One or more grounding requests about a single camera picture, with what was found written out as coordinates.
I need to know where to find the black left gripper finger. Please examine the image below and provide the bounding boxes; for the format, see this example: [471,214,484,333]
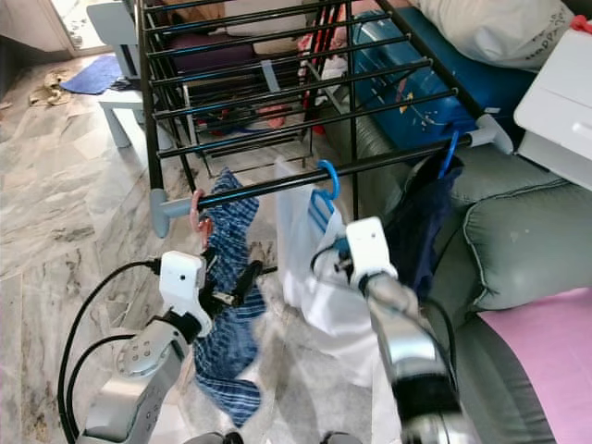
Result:
[237,260,265,302]

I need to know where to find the white cloth garment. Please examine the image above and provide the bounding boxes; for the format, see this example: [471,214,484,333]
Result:
[273,157,417,444]

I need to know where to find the blue plastic hanger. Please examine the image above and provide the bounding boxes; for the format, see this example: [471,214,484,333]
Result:
[303,159,341,232]
[438,128,463,179]

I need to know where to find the blue plaid shorts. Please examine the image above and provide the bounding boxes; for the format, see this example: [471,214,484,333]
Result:
[192,168,274,428]

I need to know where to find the navy garment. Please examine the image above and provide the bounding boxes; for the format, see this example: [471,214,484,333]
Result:
[384,153,463,302]

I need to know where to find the green leather sofa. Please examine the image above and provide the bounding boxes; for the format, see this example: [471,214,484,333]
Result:
[342,111,592,444]

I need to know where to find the pale plastic child chair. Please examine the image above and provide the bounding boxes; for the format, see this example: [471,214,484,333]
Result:
[85,0,149,149]

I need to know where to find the pink sheet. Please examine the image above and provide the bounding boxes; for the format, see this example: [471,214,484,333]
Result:
[476,287,592,436]

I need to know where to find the blue floor mat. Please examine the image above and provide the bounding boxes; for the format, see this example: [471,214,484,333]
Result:
[58,54,123,96]

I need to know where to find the brown crumpled rag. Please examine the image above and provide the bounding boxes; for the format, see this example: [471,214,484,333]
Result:
[30,72,73,105]

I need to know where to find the white drawer cabinet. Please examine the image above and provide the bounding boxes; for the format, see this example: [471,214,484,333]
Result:
[513,32,592,193]

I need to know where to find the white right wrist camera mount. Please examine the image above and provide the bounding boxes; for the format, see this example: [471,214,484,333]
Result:
[344,216,399,286]

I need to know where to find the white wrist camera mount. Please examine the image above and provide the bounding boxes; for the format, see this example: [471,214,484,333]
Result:
[157,251,209,320]
[344,216,399,286]

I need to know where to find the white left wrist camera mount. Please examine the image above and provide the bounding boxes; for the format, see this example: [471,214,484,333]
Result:
[157,251,209,320]

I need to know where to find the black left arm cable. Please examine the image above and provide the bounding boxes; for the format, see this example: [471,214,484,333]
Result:
[55,261,163,440]
[72,333,151,426]

